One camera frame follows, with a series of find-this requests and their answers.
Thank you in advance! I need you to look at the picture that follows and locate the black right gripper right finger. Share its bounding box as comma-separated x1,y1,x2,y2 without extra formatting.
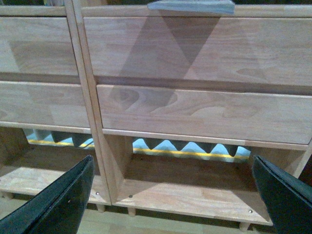
252,155,312,234

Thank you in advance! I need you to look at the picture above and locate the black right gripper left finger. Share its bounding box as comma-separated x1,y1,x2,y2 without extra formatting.
0,155,95,234

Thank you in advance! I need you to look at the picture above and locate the left wooden shelf cabinet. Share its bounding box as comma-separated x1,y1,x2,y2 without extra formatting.
0,0,111,212

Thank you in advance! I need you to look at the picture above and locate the wooden shelf cabinet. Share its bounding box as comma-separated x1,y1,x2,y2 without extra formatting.
0,0,111,212
72,0,312,230

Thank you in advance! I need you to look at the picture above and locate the middle wooden shelf cabinet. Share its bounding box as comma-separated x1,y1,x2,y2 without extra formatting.
72,0,312,230

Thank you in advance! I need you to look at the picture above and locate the grey book lying on shelf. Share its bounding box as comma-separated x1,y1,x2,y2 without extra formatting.
147,0,235,15

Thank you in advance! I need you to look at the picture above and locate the lower wooden drawer left cabinet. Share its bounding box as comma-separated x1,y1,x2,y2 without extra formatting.
0,81,89,128

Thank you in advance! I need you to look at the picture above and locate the wooden drawer cabinet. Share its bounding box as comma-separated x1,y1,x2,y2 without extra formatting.
84,17,312,86
0,81,89,128
0,17,78,76
97,85,312,145

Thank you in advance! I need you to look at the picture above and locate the lower wooden drawer middle cabinet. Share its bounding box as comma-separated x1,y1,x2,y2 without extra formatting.
97,85,312,145

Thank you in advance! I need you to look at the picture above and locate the upper wooden drawer middle cabinet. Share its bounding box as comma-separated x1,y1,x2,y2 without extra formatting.
84,17,312,86

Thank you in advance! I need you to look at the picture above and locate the upper wooden drawer left cabinet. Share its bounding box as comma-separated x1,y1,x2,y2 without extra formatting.
0,17,78,76

